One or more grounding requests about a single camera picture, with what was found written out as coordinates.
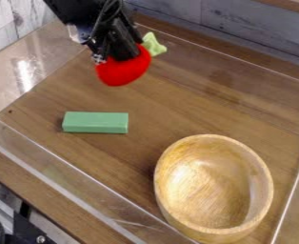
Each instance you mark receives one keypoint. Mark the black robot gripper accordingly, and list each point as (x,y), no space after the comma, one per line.
(104,27)

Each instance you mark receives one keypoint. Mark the red plush tomato toy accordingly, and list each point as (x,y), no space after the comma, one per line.
(117,73)

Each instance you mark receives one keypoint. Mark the green rectangular block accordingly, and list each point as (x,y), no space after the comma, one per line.
(97,122)

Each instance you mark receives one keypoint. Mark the wooden bowl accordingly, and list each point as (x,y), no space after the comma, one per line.
(213,188)

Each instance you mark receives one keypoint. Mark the clear acrylic tray wall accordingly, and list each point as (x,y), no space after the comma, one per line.
(89,180)

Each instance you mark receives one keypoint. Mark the black clamp with cable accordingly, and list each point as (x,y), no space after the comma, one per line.
(25,233)

